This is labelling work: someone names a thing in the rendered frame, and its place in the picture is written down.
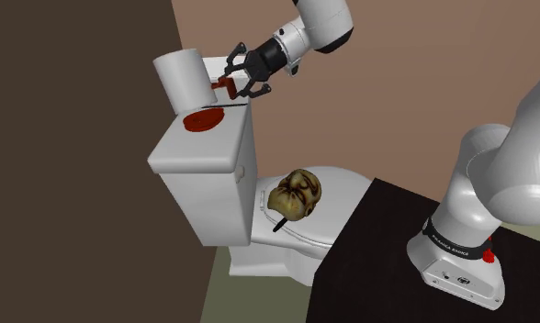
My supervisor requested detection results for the white toilet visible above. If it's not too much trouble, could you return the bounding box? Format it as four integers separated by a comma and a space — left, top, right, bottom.
146, 103, 374, 288

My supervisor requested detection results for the white mug with red handle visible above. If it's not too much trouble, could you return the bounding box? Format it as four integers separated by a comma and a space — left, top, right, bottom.
152, 47, 237, 117

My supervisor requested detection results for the brown face mask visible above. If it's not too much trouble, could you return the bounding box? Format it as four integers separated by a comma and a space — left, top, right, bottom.
266, 168, 323, 234

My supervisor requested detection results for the red round disc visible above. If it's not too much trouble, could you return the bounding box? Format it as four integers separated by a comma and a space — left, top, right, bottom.
182, 106, 226, 133

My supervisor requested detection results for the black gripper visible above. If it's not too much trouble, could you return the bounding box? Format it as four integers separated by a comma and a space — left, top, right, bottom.
223, 38, 290, 100

